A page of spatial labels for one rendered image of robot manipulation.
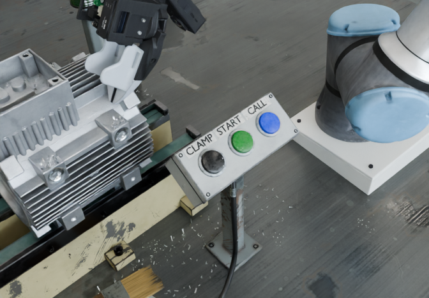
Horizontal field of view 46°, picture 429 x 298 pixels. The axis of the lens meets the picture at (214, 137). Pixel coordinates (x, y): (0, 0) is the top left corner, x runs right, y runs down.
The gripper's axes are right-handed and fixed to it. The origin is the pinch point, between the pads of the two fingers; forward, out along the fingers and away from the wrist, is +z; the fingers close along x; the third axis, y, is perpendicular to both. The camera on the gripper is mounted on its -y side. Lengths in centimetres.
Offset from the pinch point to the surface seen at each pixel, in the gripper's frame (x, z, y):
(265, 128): 16.8, -3.6, -10.7
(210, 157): 16.1, 0.4, -2.7
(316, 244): 23.3, 16.2, -30.1
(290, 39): -20, -5, -66
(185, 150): 13.7, 0.7, -0.6
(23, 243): -1.5, 24.9, 7.9
